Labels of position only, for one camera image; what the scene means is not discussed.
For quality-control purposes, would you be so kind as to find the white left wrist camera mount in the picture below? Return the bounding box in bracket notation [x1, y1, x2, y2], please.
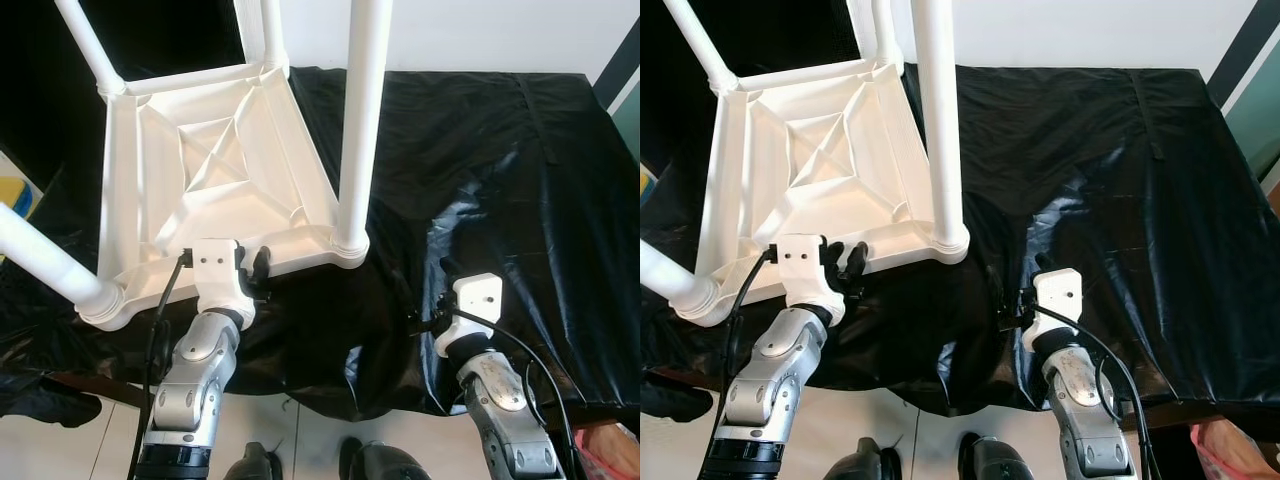
[190, 238, 259, 326]
[775, 233, 846, 323]

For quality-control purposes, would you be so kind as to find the grey right robot foot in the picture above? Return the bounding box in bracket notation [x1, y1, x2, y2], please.
[338, 437, 433, 480]
[958, 432, 1036, 480]

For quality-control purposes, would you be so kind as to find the black door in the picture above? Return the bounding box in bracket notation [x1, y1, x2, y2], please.
[640, 0, 871, 151]
[0, 0, 246, 161]

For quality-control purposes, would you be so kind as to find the white plastic table leg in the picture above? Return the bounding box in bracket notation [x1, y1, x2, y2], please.
[333, 0, 394, 256]
[260, 0, 291, 71]
[55, 0, 126, 96]
[640, 240, 721, 326]
[663, 0, 736, 91]
[870, 0, 901, 71]
[0, 205, 126, 331]
[912, 0, 971, 263]

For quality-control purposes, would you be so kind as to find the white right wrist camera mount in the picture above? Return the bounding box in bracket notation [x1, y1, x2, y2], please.
[1020, 268, 1084, 353]
[432, 273, 501, 359]

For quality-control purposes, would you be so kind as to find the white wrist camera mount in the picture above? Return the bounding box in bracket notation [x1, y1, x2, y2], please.
[432, 273, 501, 359]
[190, 238, 259, 326]
[1020, 268, 1084, 353]
[775, 233, 846, 323]

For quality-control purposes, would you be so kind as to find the white plastic table top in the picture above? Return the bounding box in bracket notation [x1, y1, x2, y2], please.
[690, 55, 971, 326]
[78, 60, 371, 333]

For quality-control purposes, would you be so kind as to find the black plastic table cover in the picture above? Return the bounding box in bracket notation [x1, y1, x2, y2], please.
[640, 62, 1280, 421]
[0, 68, 641, 421]

